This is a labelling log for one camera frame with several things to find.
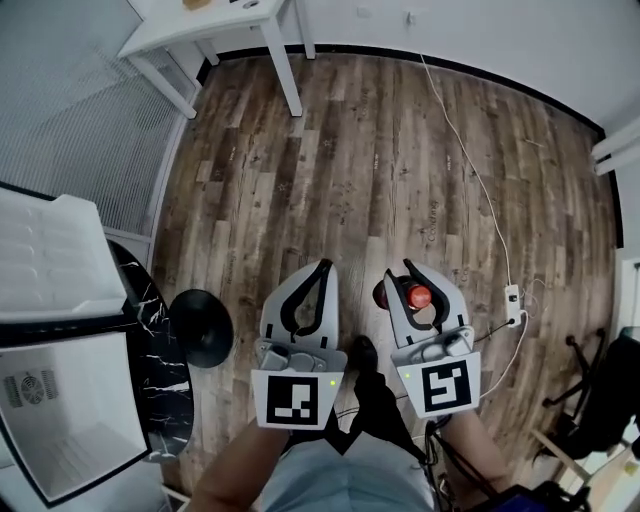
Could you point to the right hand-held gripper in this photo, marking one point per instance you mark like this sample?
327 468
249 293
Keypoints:
445 385

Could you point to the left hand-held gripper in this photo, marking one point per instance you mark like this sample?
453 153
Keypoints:
292 400

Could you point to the dark cola bottle red cap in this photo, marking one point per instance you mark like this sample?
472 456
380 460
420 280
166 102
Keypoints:
419 296

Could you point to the black mini fridge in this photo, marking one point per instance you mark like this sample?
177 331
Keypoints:
75 400

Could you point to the person's left forearm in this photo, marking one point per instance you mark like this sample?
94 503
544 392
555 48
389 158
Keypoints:
235 470

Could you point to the person's right forearm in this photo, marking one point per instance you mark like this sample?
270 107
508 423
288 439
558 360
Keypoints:
475 450

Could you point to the person's black shoe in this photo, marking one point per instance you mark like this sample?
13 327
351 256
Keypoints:
364 355

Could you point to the white power strip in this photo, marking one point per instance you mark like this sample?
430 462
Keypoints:
514 300

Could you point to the person's black trousers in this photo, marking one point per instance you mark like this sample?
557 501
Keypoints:
380 415

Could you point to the round black marble table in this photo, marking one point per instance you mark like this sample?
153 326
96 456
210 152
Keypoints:
165 380

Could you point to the person's grey shirt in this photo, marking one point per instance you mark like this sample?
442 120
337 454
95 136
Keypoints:
345 480

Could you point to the black swivel chair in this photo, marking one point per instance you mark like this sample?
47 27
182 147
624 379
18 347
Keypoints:
600 415

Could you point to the white desk with small items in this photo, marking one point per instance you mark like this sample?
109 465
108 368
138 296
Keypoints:
200 25

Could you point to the black and white box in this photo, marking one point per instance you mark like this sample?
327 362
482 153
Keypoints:
250 3

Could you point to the brown round object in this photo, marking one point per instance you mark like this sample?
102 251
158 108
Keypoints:
196 3

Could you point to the pale wooden frame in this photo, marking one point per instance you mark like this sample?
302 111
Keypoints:
570 462

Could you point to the white table frame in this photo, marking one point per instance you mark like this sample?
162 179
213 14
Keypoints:
617 150

